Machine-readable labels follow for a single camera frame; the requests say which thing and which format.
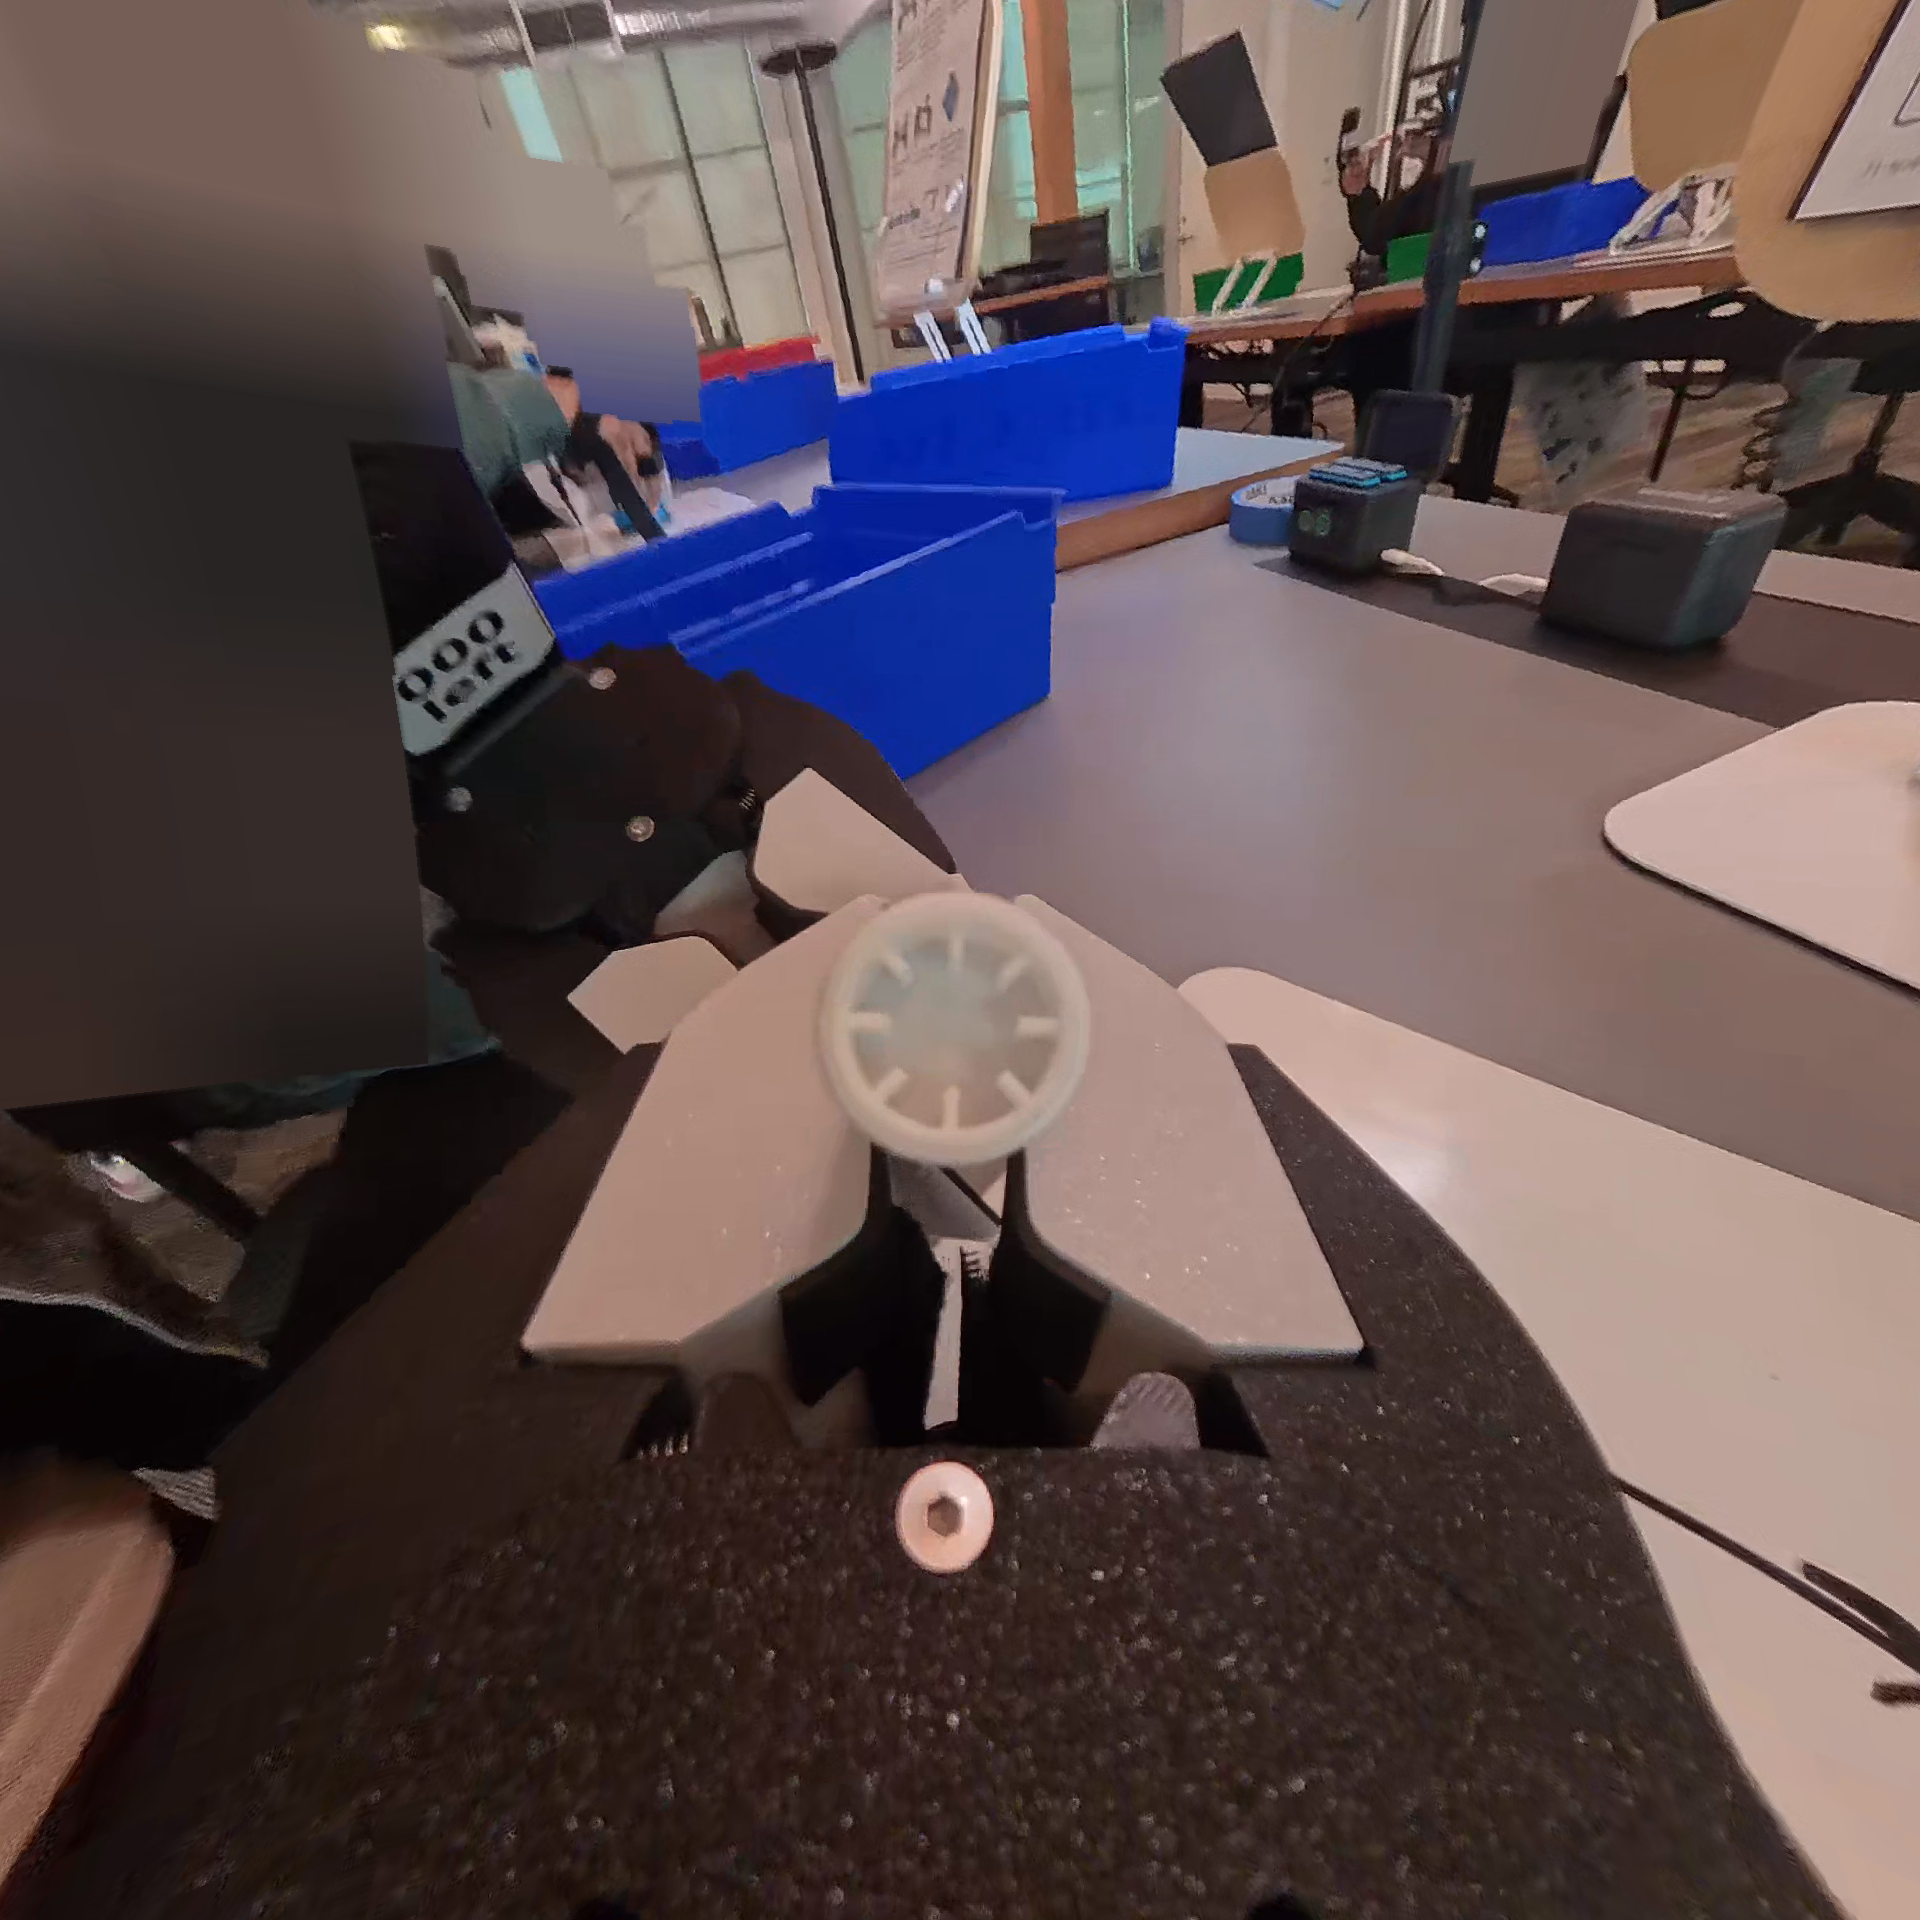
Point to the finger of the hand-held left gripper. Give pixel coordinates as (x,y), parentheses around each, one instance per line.
(654,990)
(857,857)

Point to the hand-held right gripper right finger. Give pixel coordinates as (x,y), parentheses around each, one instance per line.
(1187,1201)

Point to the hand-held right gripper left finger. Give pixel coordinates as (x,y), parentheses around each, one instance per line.
(706,1201)

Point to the black whiteboard marker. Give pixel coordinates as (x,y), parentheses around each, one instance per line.
(953,1027)

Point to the white whiteboard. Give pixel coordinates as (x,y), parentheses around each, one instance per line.
(1620,1320)

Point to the person's left forearm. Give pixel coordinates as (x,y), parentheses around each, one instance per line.
(181,1320)

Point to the blue tape roll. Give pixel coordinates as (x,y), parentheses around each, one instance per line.
(1261,516)

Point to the black box with blue top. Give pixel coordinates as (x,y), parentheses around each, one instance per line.
(1357,516)

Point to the white table sign stand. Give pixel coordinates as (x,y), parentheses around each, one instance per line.
(1800,841)

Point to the white hanging sign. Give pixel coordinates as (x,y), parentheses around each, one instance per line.
(930,121)

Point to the black boxy object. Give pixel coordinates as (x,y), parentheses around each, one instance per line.
(1666,571)

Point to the black studio light panel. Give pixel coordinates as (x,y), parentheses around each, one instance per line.
(1223,96)

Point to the wooden office desk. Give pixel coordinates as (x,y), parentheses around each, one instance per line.
(1561,287)

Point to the black vertical pole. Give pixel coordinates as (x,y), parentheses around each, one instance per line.
(1462,180)

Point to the small blue bin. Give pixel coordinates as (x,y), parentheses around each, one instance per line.
(1561,220)

